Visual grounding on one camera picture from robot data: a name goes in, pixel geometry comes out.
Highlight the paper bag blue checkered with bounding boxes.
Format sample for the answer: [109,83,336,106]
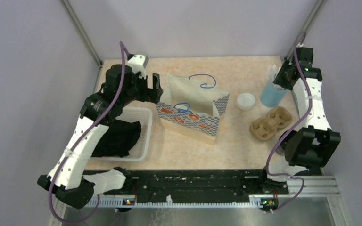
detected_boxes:
[156,74,230,145]

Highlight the white cup lid stack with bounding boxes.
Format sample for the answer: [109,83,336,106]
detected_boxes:
[237,93,255,111]

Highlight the stack of dark cups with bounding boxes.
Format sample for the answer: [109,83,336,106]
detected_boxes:
[276,145,285,156]

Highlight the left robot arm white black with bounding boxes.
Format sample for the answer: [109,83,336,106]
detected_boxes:
[37,64,163,209]

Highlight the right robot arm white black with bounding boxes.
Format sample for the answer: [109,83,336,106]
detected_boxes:
[257,46,341,194]

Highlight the white plastic basket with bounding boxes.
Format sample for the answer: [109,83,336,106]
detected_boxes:
[92,106,153,162]

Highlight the blue straw holder cup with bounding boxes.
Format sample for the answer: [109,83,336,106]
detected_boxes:
[260,82,288,108]

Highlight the brown pulp cup carrier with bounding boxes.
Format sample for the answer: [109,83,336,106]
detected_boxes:
[249,106,293,141]

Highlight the black cloth in basket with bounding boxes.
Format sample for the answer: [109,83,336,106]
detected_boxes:
[92,120,141,158]

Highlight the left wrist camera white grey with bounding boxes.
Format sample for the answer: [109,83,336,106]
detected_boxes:
[127,53,149,79]

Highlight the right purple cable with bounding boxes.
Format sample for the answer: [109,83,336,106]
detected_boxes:
[263,31,313,214]

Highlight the purple cable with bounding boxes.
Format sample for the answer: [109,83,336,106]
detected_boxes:
[263,31,313,214]
[48,41,132,225]

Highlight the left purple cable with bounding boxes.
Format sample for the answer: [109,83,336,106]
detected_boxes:
[48,41,132,225]

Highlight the white slotted cable duct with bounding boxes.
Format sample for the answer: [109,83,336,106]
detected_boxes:
[85,196,263,209]

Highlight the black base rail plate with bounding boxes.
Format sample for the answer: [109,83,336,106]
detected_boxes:
[104,169,289,204]

